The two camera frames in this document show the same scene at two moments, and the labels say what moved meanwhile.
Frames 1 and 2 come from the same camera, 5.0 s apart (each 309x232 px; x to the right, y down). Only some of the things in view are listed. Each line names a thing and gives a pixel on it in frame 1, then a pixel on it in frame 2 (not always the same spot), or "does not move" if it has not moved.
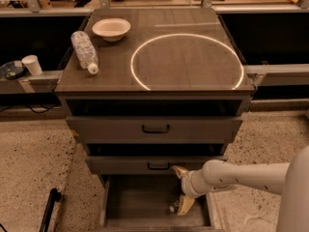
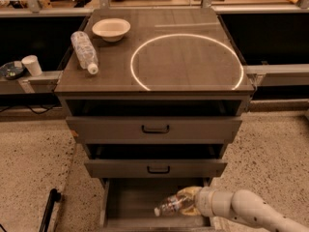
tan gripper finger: x=181 y=172 → x=189 y=192
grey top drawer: x=154 y=121 does not move
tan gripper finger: x=185 y=203 → x=191 y=212
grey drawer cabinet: x=168 y=94 does not move
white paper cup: x=33 y=64 does not move
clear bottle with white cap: x=85 y=51 does not move
